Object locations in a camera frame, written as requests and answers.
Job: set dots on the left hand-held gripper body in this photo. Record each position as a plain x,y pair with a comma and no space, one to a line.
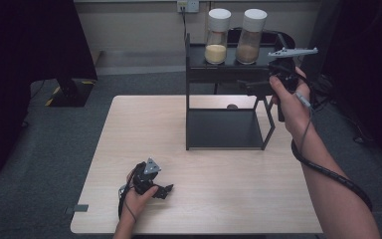
144,181

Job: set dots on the person's right hand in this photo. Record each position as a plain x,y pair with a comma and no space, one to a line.
291,109

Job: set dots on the person's left hand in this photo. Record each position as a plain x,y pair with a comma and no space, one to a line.
136,200

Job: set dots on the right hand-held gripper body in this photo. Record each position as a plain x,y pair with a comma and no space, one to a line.
285,71

